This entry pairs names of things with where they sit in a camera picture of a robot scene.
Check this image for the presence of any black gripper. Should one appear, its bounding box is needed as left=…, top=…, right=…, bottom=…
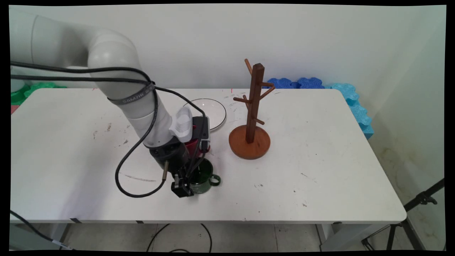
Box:
left=149, top=137, right=200, bottom=198

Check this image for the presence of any green enamel mug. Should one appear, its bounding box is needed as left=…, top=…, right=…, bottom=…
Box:
left=188, top=158, right=222, bottom=195

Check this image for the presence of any red cup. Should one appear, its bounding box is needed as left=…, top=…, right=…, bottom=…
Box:
left=184, top=138, right=202, bottom=156

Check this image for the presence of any white plate with black rim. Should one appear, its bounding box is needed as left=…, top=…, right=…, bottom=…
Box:
left=183, top=98, right=227, bottom=131

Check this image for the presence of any wooden mug tree stand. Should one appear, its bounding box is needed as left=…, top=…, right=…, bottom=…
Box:
left=229, top=59, right=276, bottom=160

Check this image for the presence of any dark blue foam mat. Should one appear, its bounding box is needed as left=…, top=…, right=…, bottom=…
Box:
left=267, top=77, right=325, bottom=89

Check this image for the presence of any white table leg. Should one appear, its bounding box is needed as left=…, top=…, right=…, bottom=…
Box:
left=316, top=223, right=391, bottom=251

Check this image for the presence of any green foam mat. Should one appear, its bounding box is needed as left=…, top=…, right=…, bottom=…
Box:
left=11, top=82, right=67, bottom=106

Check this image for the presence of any light blue foam mat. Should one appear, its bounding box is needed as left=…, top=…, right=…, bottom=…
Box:
left=331, top=83, right=374, bottom=139

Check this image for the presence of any black tripod stand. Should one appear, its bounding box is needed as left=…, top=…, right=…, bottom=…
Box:
left=362, top=178, right=445, bottom=251

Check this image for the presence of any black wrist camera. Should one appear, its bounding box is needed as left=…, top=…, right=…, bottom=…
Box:
left=192, top=116, right=212, bottom=153

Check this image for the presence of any black cable under table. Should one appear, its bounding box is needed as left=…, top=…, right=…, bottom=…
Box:
left=146, top=223, right=213, bottom=253

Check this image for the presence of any white camera bracket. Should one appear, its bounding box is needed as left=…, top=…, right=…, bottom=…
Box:
left=168, top=106, right=194, bottom=144

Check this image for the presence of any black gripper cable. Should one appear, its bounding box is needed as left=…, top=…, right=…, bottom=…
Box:
left=11, top=61, right=170, bottom=198

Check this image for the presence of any black camera cable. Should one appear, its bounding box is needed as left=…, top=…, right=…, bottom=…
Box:
left=11, top=73, right=211, bottom=178

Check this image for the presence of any black velcro strap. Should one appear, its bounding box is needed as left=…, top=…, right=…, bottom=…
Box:
left=107, top=82, right=156, bottom=106

